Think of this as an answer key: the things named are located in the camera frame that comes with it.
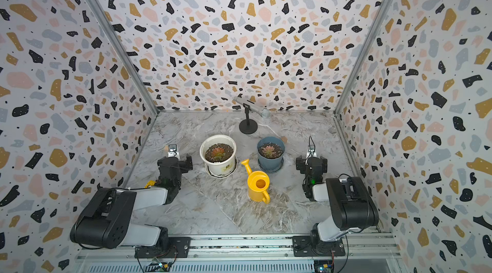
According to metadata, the yellow plastic watering can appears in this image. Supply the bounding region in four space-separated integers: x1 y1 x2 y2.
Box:
241 159 270 205

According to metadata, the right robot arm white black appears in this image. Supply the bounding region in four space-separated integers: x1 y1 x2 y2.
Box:
294 156 379 256

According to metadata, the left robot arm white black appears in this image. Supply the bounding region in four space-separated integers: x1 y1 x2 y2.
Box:
70 155 193 252

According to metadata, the pink succulent in blue pot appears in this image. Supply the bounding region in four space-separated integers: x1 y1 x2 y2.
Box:
261 144 278 159

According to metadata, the red green succulent in white pot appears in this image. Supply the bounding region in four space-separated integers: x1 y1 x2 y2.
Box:
210 147 227 162

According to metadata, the yellow red toy car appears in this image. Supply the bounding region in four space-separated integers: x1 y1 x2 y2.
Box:
145 180 156 188

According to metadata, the blue plant pot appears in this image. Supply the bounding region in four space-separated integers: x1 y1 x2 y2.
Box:
257 137 285 173

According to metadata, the white saucer under white pot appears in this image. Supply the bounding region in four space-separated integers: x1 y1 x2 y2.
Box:
206 160 238 178

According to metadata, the blue saucer under blue pot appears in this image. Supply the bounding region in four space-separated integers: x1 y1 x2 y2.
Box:
259 159 284 174

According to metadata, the white plant pot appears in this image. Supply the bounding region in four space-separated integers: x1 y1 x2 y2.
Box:
199 135 237 178

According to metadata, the microphone on black stand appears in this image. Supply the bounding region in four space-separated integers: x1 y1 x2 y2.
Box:
233 96 270 135

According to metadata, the left green circuit board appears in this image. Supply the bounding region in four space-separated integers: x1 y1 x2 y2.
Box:
149 260 172 272

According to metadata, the green circuit board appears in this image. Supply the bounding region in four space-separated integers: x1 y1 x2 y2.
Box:
149 260 172 272
313 260 334 273

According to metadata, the right green circuit board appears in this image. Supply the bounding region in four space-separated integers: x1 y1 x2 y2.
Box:
313 260 334 273

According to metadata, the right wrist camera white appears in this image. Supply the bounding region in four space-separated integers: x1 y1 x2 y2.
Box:
306 144 317 159

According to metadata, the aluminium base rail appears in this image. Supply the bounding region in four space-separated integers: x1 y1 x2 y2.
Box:
74 233 406 272

